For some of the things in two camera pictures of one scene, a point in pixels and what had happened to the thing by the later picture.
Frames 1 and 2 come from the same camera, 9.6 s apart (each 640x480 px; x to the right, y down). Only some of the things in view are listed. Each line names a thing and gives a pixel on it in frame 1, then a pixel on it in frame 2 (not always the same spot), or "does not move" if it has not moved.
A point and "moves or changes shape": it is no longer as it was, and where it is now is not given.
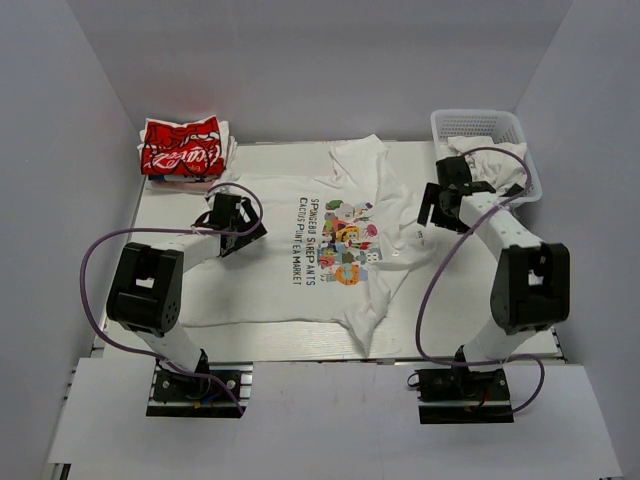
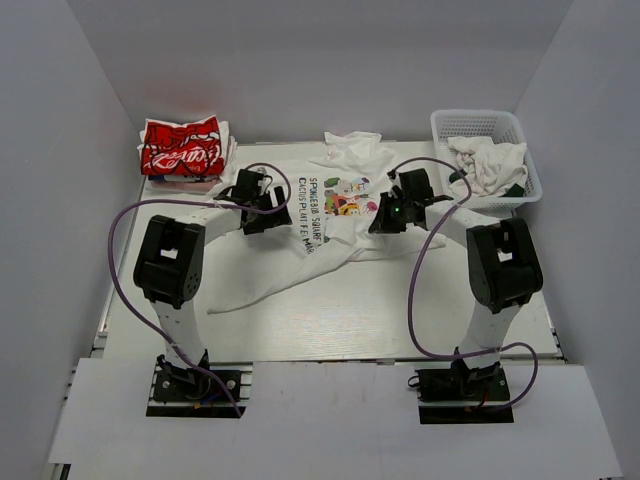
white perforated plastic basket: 502,125 does not move
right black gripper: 429,200 -> 383,223
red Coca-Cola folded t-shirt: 182,149 does not move
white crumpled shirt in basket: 500,165 does not move
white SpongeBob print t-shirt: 332,235 moves or changes shape
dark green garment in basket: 514,190 does not move
